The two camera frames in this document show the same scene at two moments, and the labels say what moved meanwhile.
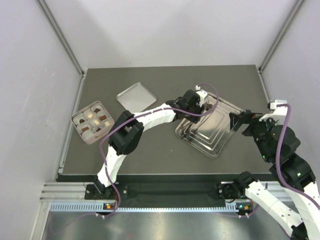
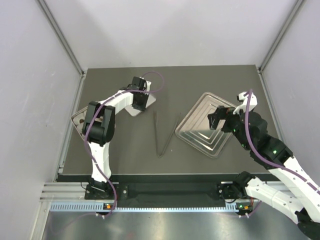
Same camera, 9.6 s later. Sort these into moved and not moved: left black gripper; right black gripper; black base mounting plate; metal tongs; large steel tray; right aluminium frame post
Moved: right black gripper; metal tongs; left black gripper
Not moved: large steel tray; right aluminium frame post; black base mounting plate
